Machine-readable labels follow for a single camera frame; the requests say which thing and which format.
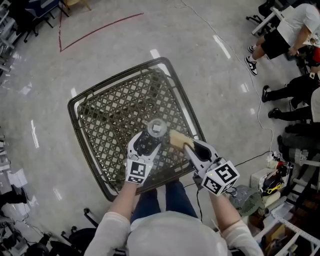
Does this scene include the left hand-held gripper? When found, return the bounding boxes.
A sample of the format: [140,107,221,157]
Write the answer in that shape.
[124,131,163,186]

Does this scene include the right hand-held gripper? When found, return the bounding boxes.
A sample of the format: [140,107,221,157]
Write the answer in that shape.
[183,139,241,197]

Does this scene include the yellow sponge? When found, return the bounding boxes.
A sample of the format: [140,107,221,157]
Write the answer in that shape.
[169,129,195,149]

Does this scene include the clear glass jar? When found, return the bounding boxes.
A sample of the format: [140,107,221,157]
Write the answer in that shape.
[145,118,168,140]

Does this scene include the person's right forearm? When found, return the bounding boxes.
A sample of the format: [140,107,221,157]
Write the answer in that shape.
[208,192,242,232]

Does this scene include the person's left forearm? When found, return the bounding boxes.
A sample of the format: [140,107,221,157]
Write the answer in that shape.
[109,182,138,221]

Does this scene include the person's blue jeans legs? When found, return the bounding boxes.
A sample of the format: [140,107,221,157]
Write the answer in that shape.
[129,181,200,225]

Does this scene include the woven wicker glass-top table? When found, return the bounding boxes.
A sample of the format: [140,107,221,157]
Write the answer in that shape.
[67,56,206,203]

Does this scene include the white appliance box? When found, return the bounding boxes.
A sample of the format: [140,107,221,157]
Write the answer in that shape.
[250,167,272,191]

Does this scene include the white power strip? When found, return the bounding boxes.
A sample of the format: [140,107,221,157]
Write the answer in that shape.
[266,152,281,163]

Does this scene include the person's white shirt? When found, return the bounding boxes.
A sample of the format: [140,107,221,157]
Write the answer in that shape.
[83,211,265,256]

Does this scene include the grey foam roll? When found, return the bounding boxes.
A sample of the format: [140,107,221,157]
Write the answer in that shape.
[264,195,288,216]

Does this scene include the black office chair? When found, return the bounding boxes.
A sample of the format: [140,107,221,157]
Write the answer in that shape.
[246,0,278,27]
[49,207,106,256]
[14,4,38,43]

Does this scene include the white metal rack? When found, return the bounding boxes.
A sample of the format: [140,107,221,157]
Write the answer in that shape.
[253,212,320,256]

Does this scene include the white papers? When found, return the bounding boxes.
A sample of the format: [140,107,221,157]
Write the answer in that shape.
[4,168,28,188]

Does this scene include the white desk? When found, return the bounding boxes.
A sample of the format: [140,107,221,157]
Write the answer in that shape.
[251,6,286,37]

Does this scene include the round wooden side table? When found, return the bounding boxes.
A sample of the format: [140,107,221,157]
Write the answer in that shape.
[64,0,92,12]

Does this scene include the blue chair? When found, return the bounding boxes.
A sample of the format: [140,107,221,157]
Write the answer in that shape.
[24,0,70,28]

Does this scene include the black cable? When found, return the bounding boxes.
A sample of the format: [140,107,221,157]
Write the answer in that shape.
[183,149,272,222]

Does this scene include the white floor cable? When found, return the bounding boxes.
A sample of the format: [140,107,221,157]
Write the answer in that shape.
[174,0,275,156]

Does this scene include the yellow cord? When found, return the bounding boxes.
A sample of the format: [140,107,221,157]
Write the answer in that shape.
[266,181,282,195]

